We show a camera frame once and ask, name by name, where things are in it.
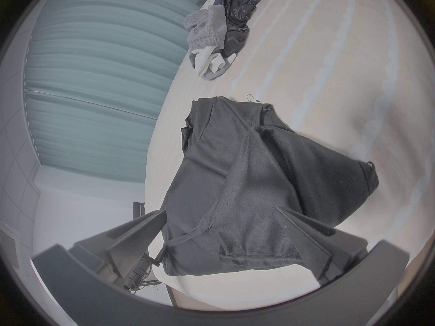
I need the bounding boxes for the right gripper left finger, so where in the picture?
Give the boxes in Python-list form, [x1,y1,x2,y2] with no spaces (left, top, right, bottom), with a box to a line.
[73,209,168,278]

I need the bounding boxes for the bed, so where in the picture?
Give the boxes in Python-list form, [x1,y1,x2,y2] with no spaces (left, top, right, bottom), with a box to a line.
[144,0,435,312]

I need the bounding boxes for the pile of clothes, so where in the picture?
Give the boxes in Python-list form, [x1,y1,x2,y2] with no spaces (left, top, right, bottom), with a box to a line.
[184,0,301,81]

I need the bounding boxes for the blue-green curtain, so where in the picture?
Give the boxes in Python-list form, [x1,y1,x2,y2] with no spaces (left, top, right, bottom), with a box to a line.
[25,90,160,184]
[22,0,204,118]

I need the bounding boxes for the black trousers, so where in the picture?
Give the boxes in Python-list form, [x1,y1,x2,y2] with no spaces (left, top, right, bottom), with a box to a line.
[161,95,379,278]

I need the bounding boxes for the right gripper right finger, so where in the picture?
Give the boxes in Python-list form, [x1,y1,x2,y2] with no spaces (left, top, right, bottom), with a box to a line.
[275,206,368,281]

